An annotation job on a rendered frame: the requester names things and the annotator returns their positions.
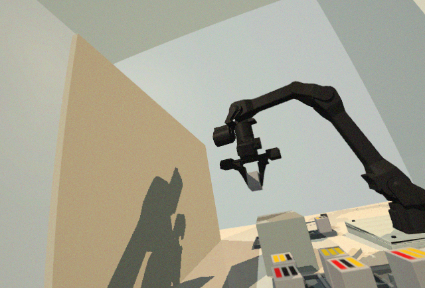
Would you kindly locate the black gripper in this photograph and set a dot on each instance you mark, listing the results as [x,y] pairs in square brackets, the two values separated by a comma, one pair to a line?
[271,154]

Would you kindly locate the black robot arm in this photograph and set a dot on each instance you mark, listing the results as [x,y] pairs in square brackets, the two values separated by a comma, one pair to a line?
[407,206]

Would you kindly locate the beige flat wall panel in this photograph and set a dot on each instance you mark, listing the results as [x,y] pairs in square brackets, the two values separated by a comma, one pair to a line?
[132,203]

